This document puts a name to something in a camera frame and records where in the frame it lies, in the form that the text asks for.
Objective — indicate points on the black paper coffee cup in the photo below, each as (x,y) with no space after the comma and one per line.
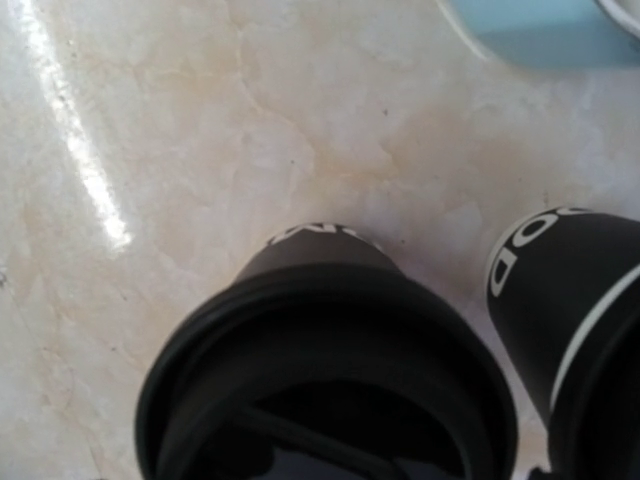
(550,278)
(314,244)

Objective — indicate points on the light blue ceramic mug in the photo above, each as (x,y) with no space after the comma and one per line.
(552,34)

